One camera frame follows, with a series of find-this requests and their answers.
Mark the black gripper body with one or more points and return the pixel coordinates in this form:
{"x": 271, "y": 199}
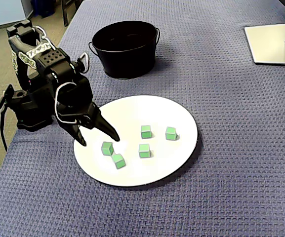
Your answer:
{"x": 90, "y": 118}

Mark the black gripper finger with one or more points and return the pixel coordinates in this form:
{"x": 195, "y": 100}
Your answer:
{"x": 79, "y": 135}
{"x": 105, "y": 128}

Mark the small green cube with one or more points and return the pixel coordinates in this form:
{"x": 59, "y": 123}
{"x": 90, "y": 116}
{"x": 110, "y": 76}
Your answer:
{"x": 119, "y": 162}
{"x": 144, "y": 151}
{"x": 107, "y": 148}
{"x": 146, "y": 132}
{"x": 171, "y": 133}

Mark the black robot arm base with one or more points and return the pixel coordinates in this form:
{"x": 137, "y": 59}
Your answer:
{"x": 33, "y": 116}

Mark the white round plate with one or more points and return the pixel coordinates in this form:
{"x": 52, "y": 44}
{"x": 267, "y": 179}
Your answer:
{"x": 132, "y": 116}

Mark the black metal bucket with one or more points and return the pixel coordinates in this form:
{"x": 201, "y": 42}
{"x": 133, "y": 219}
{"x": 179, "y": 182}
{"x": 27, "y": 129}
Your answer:
{"x": 125, "y": 61}

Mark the dark chair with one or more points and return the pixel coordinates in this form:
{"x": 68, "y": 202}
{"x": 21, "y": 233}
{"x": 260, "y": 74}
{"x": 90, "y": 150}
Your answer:
{"x": 65, "y": 14}

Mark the blue bin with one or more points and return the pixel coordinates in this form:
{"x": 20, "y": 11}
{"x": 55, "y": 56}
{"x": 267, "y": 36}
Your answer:
{"x": 43, "y": 7}

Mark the white board panel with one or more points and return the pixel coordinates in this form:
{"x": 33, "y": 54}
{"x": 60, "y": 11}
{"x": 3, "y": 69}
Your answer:
{"x": 1, "y": 12}

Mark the blue waffle weave cloth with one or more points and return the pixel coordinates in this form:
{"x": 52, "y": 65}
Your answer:
{"x": 231, "y": 148}

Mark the silver monitor stand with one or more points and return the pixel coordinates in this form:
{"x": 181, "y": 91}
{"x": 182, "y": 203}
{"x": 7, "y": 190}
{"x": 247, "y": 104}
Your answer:
{"x": 268, "y": 44}

